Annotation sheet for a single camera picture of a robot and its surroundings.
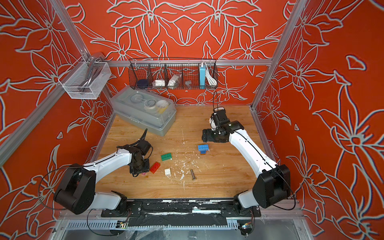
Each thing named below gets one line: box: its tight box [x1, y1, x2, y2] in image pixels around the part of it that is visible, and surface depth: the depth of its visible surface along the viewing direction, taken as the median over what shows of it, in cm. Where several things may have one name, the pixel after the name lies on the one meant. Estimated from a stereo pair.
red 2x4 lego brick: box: [149, 161, 161, 174], surface depth 87 cm
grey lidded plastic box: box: [110, 85, 177, 137], surface depth 99 cm
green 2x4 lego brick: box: [160, 153, 172, 162], surface depth 92 cm
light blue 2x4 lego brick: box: [198, 144, 209, 152], surface depth 90 cm
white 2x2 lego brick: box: [164, 168, 171, 177], surface depth 86 cm
